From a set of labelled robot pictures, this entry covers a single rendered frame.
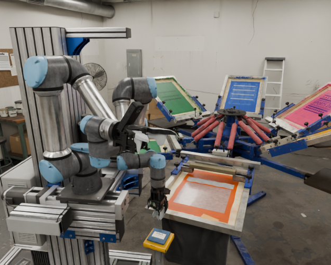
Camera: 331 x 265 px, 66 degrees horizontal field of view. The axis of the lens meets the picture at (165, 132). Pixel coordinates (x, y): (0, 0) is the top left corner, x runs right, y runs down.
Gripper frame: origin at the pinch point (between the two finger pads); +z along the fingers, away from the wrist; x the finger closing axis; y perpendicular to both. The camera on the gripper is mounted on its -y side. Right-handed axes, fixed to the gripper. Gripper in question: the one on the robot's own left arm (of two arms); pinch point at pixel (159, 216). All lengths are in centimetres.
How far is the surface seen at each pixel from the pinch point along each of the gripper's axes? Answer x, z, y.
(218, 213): 24.6, 12.9, -33.9
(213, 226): 24.9, 11.0, -17.1
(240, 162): 29, 4, -99
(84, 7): -335, -172, -375
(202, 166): 4, 2, -73
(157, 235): -1.5, 11.5, 0.7
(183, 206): 2.2, 12.8, -32.5
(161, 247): 3.5, 13.3, 6.5
